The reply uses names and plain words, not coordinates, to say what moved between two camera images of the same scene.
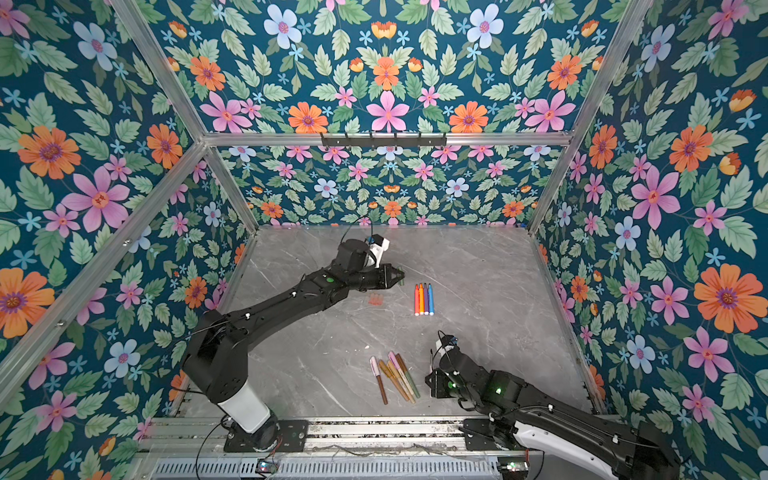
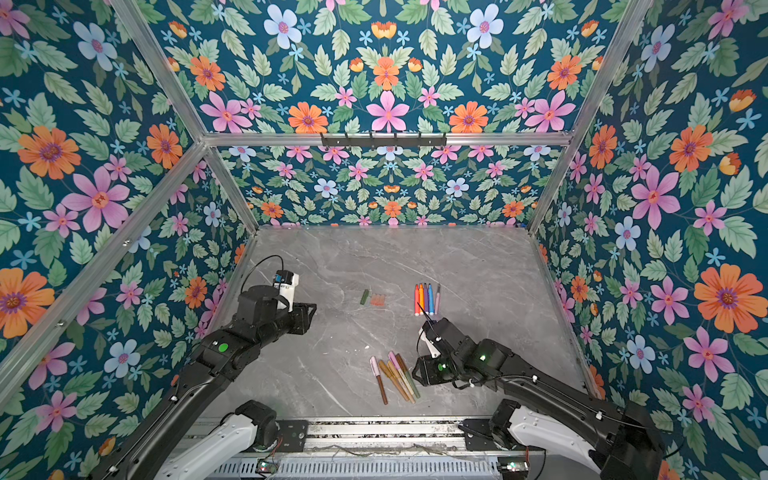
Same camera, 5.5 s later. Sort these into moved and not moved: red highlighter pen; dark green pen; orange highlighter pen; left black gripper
Moved: left black gripper
Not moved: orange highlighter pen; red highlighter pen; dark green pen
